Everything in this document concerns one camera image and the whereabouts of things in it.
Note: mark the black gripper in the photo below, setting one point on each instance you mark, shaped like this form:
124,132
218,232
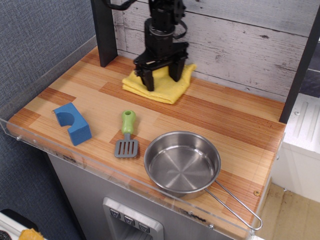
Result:
161,51

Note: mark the yellow dish towel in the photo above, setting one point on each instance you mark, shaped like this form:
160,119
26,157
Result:
166,90

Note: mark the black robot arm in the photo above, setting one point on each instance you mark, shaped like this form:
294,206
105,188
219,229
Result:
169,10

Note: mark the stainless steel pan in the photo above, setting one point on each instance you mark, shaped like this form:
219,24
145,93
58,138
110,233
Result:
184,165

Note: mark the blue wooden arch block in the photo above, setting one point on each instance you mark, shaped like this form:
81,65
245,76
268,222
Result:
79,130

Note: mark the grey toy kitchen cabinet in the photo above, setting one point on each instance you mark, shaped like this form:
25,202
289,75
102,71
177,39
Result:
86,191

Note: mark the silver button panel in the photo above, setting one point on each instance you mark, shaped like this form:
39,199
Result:
126,223

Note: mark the white plastic bin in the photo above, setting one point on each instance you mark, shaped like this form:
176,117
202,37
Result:
297,164

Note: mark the black and yellow object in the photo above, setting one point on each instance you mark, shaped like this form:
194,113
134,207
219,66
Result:
14,226

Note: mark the green handled grey spatula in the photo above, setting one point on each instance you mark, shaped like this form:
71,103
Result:
127,147

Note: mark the dark left frame post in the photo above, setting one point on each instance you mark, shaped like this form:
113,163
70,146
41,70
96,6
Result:
104,31

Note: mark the dark frame post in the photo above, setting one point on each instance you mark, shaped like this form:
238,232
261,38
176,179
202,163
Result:
104,31
304,63

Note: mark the dark right frame post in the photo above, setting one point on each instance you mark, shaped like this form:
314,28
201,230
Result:
304,63

